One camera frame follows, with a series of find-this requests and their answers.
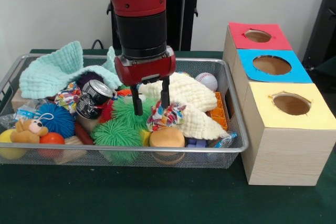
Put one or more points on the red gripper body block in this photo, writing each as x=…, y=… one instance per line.
x=147, y=70

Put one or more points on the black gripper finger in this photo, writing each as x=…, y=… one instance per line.
x=165, y=93
x=137, y=100

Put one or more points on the colourful patterned fabric bundle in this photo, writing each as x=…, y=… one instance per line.
x=67, y=98
x=165, y=119

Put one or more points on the cream yellow waffle cloth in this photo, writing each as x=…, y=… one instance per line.
x=199, y=95

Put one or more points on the wooden box with three holes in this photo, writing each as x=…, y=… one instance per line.
x=288, y=155

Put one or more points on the green spiky ball with eyes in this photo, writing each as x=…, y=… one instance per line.
x=123, y=111

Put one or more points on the green spiky rubber ball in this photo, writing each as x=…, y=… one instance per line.
x=115, y=133

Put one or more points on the black drink can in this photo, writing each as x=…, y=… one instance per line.
x=95, y=90

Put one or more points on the white baseball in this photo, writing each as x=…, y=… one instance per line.
x=208, y=81

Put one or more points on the tan toy burger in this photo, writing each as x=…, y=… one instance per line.
x=166, y=137

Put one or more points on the orange plastic building block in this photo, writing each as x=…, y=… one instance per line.
x=220, y=113

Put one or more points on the blue spiky rubber ball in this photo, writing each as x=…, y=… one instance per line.
x=57, y=121

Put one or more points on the mint green waffle cloth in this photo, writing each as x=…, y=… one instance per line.
x=47, y=77

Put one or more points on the small brown teddy bear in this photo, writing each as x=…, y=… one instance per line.
x=26, y=134

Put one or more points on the dark green side tablecloth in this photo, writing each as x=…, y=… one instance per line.
x=329, y=66

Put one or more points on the black monitor on stand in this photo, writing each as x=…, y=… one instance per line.
x=323, y=37

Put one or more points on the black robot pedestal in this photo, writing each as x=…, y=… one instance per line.
x=186, y=11

